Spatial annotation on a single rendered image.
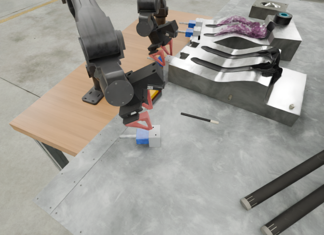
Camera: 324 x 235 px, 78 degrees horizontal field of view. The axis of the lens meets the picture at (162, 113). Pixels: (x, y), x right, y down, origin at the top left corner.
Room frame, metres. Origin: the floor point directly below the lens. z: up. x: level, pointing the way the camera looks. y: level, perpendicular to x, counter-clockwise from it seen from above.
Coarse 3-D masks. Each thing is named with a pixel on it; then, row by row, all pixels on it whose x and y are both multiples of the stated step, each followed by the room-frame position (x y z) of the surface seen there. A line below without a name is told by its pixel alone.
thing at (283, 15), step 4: (280, 12) 1.07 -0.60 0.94; (284, 12) 1.07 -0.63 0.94; (276, 16) 1.03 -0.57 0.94; (280, 16) 1.01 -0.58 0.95; (284, 16) 1.01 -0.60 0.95; (288, 16) 1.01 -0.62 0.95; (292, 16) 1.01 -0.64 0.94; (276, 20) 1.02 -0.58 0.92; (280, 20) 1.00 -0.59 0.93; (284, 20) 1.00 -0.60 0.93; (288, 20) 1.00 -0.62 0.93; (280, 24) 1.00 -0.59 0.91; (284, 24) 1.00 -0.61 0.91
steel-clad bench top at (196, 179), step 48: (240, 0) 1.66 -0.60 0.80; (288, 0) 1.66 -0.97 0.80; (192, 96) 0.59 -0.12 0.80; (96, 144) 0.36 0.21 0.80; (144, 144) 0.36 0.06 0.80; (192, 144) 0.36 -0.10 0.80; (240, 144) 0.36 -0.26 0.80; (288, 144) 0.36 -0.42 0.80; (48, 192) 0.21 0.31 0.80; (96, 192) 0.21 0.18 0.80; (144, 192) 0.21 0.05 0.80; (192, 192) 0.21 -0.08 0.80; (240, 192) 0.21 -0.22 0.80; (288, 192) 0.21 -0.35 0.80
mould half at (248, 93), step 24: (192, 48) 0.81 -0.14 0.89; (216, 48) 0.82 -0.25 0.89; (264, 48) 0.74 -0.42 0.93; (168, 72) 0.69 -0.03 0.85; (192, 72) 0.64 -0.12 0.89; (216, 72) 0.64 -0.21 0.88; (240, 72) 0.60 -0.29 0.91; (264, 72) 0.57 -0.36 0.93; (288, 72) 0.67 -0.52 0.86; (216, 96) 0.58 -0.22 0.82; (240, 96) 0.54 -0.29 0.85; (264, 96) 0.50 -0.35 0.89; (288, 96) 0.53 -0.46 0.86; (288, 120) 0.45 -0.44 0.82
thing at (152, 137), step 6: (156, 126) 0.40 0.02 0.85; (138, 132) 0.38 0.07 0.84; (144, 132) 0.38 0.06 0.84; (150, 132) 0.37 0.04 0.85; (156, 132) 0.37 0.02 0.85; (138, 138) 0.36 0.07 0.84; (144, 138) 0.36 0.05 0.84; (150, 138) 0.35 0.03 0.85; (156, 138) 0.35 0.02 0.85; (150, 144) 0.35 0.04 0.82; (156, 144) 0.35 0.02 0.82
